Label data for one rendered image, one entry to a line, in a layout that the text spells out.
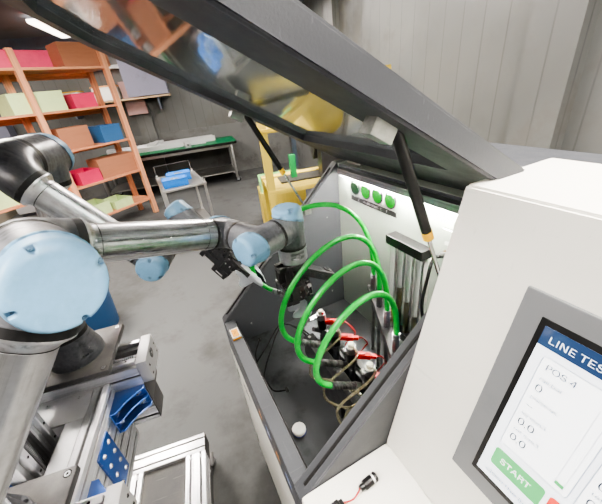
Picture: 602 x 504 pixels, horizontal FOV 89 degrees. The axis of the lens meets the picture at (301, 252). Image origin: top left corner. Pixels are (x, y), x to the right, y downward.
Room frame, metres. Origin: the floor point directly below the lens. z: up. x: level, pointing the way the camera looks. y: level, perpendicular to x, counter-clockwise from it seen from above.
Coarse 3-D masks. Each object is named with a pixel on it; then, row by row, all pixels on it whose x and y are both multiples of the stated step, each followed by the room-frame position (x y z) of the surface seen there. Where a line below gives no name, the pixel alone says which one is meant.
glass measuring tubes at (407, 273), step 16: (400, 240) 0.78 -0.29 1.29; (400, 256) 0.78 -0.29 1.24; (416, 256) 0.71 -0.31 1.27; (400, 272) 0.78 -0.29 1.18; (416, 272) 0.72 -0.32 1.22; (400, 288) 0.78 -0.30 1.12; (416, 288) 0.71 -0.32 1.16; (400, 304) 0.78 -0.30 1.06; (416, 304) 0.71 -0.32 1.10; (400, 320) 0.78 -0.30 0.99; (416, 320) 0.71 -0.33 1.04; (400, 336) 0.75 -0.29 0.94
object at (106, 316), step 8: (104, 304) 2.19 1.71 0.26; (112, 304) 2.27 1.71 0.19; (96, 312) 2.11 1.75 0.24; (104, 312) 2.16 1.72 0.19; (112, 312) 2.23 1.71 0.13; (88, 320) 2.07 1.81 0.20; (96, 320) 2.10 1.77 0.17; (104, 320) 2.14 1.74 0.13; (112, 320) 2.20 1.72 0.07; (96, 328) 2.09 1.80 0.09
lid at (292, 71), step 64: (0, 0) 0.77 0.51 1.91; (64, 0) 0.62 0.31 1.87; (128, 0) 0.47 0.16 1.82; (192, 0) 0.32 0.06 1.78; (256, 0) 0.32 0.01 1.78; (128, 64) 0.95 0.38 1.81; (192, 64) 0.69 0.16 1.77; (256, 64) 0.49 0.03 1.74; (320, 64) 0.34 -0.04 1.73; (320, 128) 0.80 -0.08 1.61; (384, 128) 0.40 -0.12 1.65; (448, 128) 0.41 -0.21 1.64
